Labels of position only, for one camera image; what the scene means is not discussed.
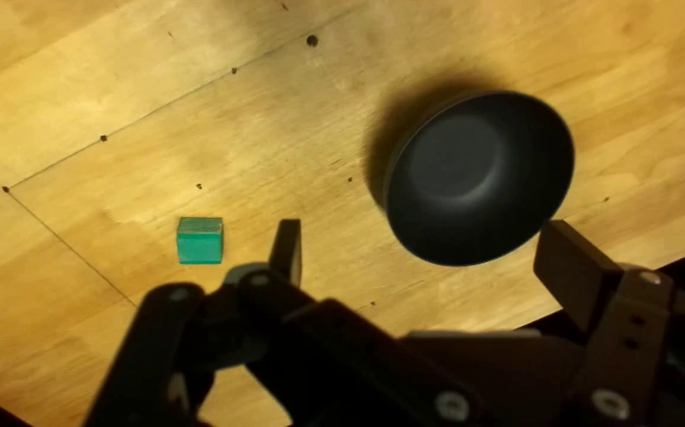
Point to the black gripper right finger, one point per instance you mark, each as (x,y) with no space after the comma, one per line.
(579,269)

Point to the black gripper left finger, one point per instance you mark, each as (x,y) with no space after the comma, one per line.
(283,252)

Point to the small green block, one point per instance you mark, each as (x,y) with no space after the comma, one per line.
(200,241)

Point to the black bowl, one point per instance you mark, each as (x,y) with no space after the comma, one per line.
(481,178)

